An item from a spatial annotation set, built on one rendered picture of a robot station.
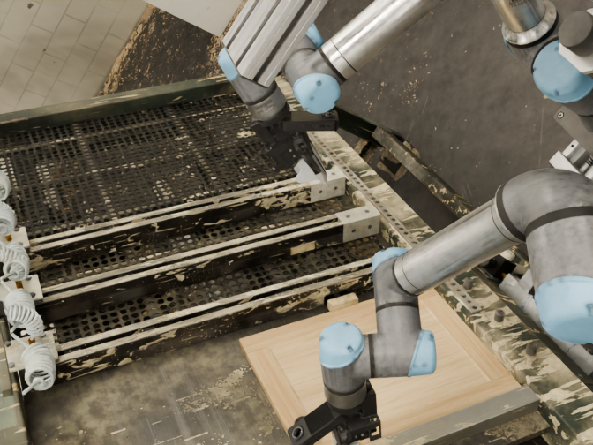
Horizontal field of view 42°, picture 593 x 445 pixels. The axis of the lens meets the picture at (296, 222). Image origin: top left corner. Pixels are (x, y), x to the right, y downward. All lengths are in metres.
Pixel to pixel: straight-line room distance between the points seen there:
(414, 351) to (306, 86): 0.49
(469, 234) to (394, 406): 0.78
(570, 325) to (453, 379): 0.95
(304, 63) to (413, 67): 2.53
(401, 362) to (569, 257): 0.40
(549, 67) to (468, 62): 2.02
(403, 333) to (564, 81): 0.63
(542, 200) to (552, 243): 0.06
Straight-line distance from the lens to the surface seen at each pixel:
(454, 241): 1.18
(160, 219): 2.34
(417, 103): 3.78
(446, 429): 1.80
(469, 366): 1.97
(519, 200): 1.07
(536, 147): 3.25
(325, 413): 1.42
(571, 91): 1.63
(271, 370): 1.91
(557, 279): 0.99
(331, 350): 1.26
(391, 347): 1.29
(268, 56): 0.99
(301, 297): 2.05
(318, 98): 1.36
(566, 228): 1.01
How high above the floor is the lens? 2.49
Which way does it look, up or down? 36 degrees down
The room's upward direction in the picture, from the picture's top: 72 degrees counter-clockwise
